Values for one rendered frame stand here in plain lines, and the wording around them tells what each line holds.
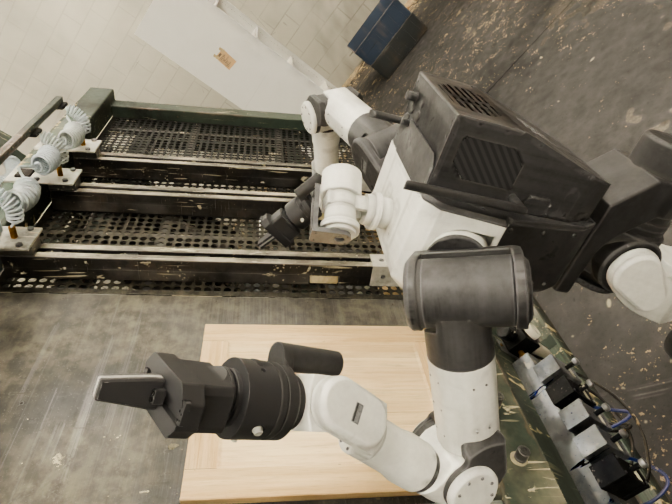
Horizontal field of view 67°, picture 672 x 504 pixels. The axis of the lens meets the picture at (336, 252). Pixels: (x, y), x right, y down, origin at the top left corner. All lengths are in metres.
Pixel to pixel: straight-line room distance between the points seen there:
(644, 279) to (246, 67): 4.08
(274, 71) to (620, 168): 3.97
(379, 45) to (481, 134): 4.44
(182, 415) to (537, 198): 0.55
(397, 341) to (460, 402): 0.58
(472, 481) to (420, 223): 0.35
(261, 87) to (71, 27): 2.42
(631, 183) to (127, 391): 0.78
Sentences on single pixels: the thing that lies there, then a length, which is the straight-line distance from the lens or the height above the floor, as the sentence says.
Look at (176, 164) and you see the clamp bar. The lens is 1.89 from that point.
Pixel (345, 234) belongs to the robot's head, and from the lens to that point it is 0.76.
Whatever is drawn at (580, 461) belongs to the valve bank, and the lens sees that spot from 1.18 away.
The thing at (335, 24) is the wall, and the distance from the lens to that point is 6.09.
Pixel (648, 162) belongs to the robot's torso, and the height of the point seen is 1.07.
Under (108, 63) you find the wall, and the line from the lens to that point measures 6.37.
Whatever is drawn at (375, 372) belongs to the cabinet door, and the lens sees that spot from 1.19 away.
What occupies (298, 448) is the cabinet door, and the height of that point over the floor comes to 1.19.
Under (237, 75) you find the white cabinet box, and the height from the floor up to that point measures 1.21.
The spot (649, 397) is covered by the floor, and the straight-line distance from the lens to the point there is 2.00.
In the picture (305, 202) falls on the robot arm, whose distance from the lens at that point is 1.40.
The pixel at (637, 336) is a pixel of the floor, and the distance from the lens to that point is 2.10.
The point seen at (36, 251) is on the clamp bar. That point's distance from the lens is 1.51.
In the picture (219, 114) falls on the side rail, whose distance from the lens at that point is 2.42.
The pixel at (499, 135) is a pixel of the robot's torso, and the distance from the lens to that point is 0.71.
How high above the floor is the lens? 1.73
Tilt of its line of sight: 26 degrees down
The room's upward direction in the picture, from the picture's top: 59 degrees counter-clockwise
